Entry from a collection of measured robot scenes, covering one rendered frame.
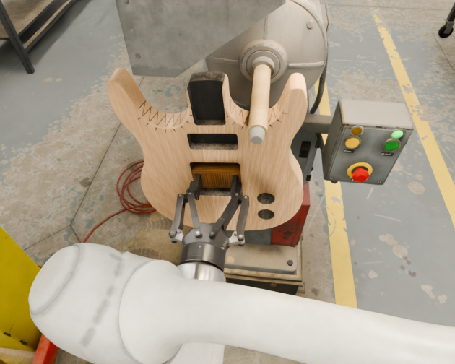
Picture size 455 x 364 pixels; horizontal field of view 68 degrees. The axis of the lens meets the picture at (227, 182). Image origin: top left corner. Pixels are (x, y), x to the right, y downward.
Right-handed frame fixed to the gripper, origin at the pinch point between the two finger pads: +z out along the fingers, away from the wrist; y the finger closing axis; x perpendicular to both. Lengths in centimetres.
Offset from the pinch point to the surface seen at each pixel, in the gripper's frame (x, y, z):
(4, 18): -40, -196, 198
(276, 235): -71, 13, 33
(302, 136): -20.2, 19.9, 37.8
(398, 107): -0.3, 40.4, 25.1
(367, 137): -3.1, 32.7, 17.2
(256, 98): 16.8, 8.2, 4.2
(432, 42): -119, 161, 295
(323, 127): -8.3, 24.3, 27.4
